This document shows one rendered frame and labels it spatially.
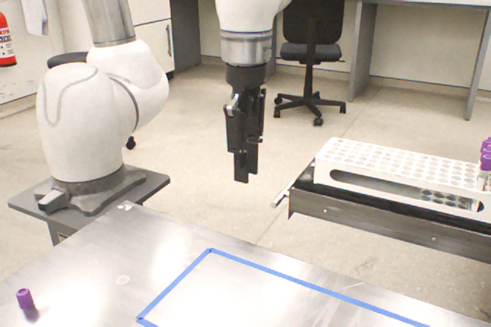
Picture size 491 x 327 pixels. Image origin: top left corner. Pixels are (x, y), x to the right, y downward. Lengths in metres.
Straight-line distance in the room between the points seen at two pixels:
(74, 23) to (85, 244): 3.57
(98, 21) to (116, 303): 0.68
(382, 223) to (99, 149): 0.56
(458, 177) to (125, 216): 0.52
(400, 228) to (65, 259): 0.50
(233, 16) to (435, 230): 0.46
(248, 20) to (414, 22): 3.57
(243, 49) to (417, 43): 3.59
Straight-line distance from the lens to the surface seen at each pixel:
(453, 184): 0.71
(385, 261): 1.92
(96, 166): 0.91
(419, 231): 0.72
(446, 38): 4.23
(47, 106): 0.90
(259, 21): 0.72
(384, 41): 4.29
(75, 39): 4.15
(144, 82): 1.02
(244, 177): 0.83
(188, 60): 4.88
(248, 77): 0.74
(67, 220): 0.92
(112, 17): 1.03
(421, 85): 4.32
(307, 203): 0.75
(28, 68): 4.07
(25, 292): 0.55
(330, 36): 3.13
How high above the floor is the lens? 1.18
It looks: 27 degrees down
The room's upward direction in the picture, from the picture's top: straight up
